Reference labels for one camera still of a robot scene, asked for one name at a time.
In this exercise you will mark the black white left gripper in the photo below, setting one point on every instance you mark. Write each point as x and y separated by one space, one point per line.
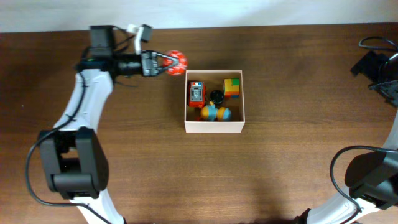
152 68

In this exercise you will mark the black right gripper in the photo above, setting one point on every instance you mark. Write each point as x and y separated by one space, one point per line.
367 65

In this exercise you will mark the red ball with white letters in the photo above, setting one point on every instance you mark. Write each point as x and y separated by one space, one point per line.
175 68

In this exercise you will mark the red toy fire truck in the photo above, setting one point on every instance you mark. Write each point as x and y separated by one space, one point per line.
196 94

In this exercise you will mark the black round cap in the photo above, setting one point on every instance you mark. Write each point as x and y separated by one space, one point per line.
217 97

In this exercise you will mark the blue orange toy figure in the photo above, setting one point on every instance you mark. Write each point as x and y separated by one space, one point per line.
211 113

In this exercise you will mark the colourful puzzle cube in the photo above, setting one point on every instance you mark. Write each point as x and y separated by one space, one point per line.
231 88

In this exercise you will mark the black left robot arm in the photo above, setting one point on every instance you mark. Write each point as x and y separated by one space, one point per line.
74 162

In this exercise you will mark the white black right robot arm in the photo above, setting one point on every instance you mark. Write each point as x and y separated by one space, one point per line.
371 178

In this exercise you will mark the beige cardboard box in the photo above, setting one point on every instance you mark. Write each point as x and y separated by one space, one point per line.
214 80

